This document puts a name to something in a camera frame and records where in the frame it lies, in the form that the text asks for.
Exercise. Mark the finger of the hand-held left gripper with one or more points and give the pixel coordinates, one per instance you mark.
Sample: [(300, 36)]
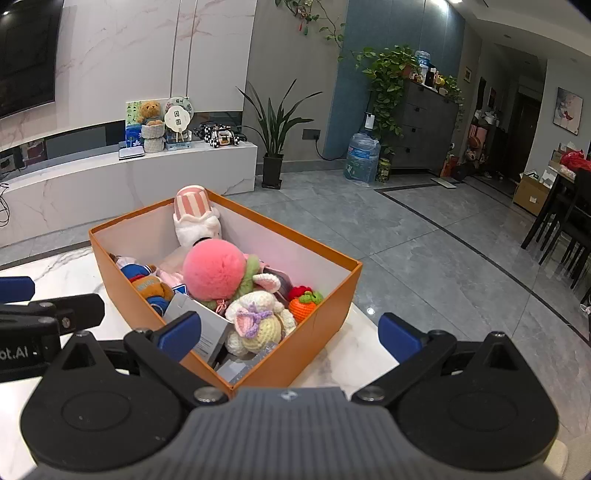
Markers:
[(16, 290), (74, 309)]

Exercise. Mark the large blue water bottle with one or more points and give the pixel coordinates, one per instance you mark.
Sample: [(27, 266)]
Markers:
[(362, 157)]

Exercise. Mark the hanging vine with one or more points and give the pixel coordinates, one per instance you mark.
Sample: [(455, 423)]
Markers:
[(318, 23)]

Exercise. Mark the green painting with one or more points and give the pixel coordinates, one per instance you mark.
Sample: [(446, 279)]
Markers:
[(131, 124)]

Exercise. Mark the framed wall art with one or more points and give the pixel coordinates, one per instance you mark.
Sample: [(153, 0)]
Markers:
[(569, 110)]

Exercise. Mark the green jar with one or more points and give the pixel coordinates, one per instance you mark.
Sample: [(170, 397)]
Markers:
[(383, 170)]

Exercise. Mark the clear jar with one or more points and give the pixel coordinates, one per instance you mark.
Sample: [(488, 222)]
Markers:
[(422, 59)]

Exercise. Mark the grey wall socket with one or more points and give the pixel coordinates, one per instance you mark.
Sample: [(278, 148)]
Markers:
[(310, 134)]

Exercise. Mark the pink fluffy peach plush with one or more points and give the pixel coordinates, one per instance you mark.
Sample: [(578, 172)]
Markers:
[(214, 272)]

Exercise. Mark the red crochet fruit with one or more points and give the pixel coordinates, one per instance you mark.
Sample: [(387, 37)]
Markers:
[(299, 291)]

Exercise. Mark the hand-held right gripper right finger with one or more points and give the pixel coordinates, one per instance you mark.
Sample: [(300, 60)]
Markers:
[(399, 337)]

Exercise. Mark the brown teddy bear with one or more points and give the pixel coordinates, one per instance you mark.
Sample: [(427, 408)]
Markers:
[(150, 113)]

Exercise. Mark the pastel crochet lamb doll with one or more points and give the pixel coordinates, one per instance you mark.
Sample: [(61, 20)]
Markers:
[(258, 327)]

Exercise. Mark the black white checkered toy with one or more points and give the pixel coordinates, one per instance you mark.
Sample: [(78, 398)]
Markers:
[(219, 134)]

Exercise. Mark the red plastic bag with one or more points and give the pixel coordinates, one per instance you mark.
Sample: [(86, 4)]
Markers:
[(576, 161)]

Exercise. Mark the leafy pothos plant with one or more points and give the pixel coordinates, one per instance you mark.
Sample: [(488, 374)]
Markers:
[(388, 78)]

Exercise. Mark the orange cardboard box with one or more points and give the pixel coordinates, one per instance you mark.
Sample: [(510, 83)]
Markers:
[(304, 350)]

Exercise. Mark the white floor scale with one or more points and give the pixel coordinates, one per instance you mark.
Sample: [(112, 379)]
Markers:
[(444, 183)]

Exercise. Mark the grey drawer cabinet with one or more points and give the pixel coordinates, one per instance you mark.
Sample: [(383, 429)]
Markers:
[(429, 129)]

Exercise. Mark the white fluffy plush toy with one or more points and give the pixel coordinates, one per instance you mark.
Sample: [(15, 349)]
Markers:
[(196, 217)]

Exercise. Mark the orange crochet persimmon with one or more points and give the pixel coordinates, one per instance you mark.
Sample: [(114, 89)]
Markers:
[(304, 309)]

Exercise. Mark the dark dining chair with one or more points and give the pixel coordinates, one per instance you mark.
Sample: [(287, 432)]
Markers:
[(554, 221)]

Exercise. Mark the potted plant black pot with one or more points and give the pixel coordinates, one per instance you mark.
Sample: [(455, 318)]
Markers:
[(273, 166)]

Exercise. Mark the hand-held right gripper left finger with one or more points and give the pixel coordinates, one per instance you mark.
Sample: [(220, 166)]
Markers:
[(178, 334)]

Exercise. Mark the dark dining table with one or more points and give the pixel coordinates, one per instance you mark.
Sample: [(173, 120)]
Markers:
[(575, 184)]

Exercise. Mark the black television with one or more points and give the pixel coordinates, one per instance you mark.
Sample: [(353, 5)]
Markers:
[(27, 55)]

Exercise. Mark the white round fan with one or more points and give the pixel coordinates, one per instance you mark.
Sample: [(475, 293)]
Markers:
[(178, 115)]

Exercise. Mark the white marble media console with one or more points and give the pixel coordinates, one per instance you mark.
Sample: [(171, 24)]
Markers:
[(92, 194)]

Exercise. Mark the grey package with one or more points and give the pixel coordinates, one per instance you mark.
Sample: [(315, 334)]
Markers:
[(203, 327)]

